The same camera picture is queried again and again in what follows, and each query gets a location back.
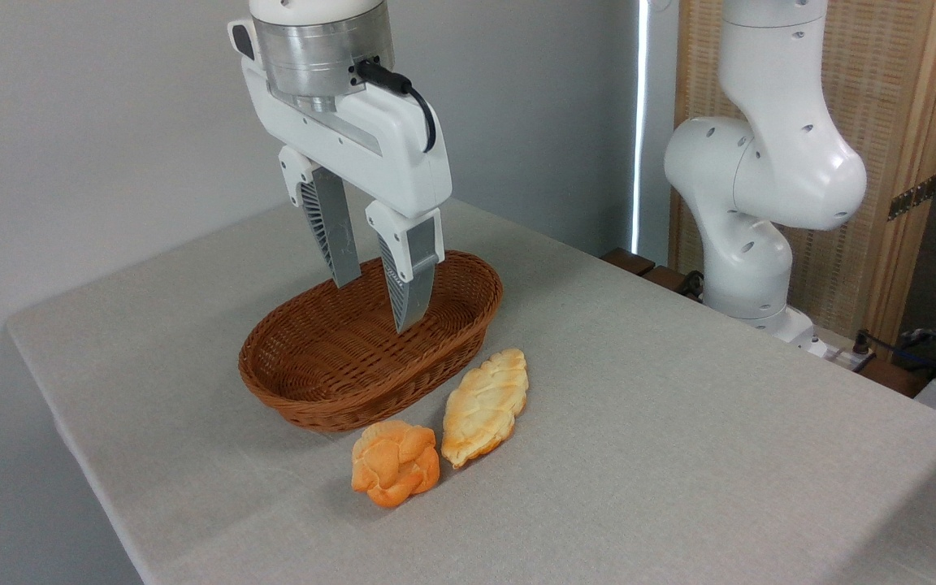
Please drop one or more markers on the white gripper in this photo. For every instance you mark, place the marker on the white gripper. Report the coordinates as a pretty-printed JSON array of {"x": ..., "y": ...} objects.
[{"x": 387, "y": 154}]

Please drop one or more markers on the round orange knotted bread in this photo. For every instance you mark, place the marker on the round orange knotted bread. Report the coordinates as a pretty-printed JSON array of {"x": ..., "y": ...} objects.
[{"x": 395, "y": 465}]

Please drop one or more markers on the brown oval wicker basket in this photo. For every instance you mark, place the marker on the brown oval wicker basket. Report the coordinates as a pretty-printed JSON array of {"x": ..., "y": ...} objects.
[{"x": 330, "y": 366}]

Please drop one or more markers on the long pale braided bread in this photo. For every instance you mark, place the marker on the long pale braided bread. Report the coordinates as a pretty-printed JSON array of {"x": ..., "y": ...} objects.
[{"x": 484, "y": 406}]

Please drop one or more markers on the dark brown wooden block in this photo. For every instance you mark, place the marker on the dark brown wooden block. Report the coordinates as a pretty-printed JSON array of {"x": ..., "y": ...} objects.
[
  {"x": 667, "y": 279},
  {"x": 629, "y": 262}
]

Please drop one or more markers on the grey tablecloth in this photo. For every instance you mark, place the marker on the grey tablecloth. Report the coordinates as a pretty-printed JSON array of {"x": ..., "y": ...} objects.
[{"x": 679, "y": 455}]

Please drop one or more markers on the white power strip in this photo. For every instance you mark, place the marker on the white power strip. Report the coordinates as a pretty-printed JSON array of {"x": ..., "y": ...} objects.
[{"x": 846, "y": 357}]

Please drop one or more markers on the dark metal screen hinge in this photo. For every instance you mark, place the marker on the dark metal screen hinge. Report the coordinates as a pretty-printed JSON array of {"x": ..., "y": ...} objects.
[{"x": 913, "y": 197}]

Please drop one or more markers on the wooden bamboo folding screen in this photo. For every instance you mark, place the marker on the wooden bamboo folding screen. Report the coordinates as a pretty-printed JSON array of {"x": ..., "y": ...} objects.
[{"x": 890, "y": 81}]

